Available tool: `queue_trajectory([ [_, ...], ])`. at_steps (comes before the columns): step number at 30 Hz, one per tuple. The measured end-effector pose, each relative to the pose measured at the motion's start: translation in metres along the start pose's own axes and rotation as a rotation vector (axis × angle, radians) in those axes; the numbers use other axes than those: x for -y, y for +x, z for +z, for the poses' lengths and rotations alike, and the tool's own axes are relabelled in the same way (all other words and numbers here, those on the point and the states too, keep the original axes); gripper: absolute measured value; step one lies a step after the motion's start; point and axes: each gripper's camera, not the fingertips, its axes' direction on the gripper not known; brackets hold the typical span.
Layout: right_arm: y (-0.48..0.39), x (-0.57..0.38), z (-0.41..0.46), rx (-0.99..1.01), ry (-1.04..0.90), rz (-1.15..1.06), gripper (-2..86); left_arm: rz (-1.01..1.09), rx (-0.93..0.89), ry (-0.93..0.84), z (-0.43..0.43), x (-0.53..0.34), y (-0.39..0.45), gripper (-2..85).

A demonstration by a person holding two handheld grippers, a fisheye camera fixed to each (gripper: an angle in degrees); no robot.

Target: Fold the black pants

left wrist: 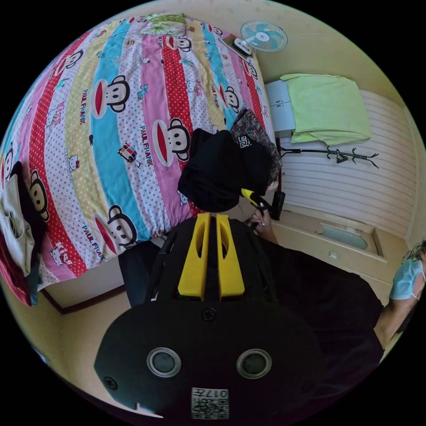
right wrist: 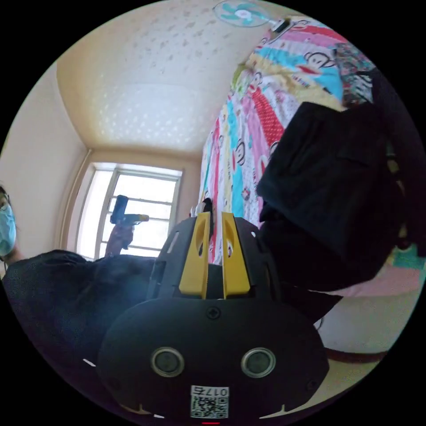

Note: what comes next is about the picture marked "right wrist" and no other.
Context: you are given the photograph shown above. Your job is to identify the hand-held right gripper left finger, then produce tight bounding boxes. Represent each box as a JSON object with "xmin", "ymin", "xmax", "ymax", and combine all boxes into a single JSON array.
[{"xmin": 178, "ymin": 212, "xmax": 211, "ymax": 299}]

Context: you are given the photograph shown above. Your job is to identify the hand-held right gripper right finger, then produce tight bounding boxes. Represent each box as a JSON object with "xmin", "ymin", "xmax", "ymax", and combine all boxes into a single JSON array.
[{"xmin": 221, "ymin": 211, "xmax": 251, "ymax": 299}]

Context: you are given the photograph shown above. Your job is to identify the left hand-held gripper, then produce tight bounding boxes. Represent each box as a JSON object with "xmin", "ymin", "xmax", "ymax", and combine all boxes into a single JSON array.
[{"xmin": 110, "ymin": 213, "xmax": 150, "ymax": 229}]

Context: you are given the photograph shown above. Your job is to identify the black pants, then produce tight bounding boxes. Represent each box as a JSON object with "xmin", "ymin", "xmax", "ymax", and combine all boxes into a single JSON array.
[{"xmin": 255, "ymin": 101, "xmax": 415, "ymax": 328}]

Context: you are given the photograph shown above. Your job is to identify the person's left hand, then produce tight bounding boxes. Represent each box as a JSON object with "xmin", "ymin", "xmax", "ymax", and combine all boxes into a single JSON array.
[{"xmin": 105, "ymin": 222, "xmax": 134, "ymax": 258}]

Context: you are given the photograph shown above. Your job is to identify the window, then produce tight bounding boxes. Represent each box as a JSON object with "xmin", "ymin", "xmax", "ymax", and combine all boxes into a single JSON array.
[{"xmin": 75, "ymin": 162, "xmax": 184, "ymax": 260}]

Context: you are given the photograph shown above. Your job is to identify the person's body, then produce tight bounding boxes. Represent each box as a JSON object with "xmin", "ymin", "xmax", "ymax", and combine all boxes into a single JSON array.
[{"xmin": 0, "ymin": 185, "xmax": 160, "ymax": 405}]

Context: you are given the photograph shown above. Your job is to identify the bed with printed sheet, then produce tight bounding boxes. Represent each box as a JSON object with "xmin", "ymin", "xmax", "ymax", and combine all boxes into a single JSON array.
[{"xmin": 199, "ymin": 16, "xmax": 421, "ymax": 300}]

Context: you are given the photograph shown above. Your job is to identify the pile of clothes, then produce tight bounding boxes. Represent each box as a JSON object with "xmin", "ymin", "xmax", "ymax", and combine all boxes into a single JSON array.
[{"xmin": 332, "ymin": 42, "xmax": 379, "ymax": 104}]

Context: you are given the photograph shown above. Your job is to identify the turquoise wall fan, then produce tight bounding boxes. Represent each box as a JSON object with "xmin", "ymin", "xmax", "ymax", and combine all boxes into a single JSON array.
[{"xmin": 212, "ymin": 0, "xmax": 291, "ymax": 33}]

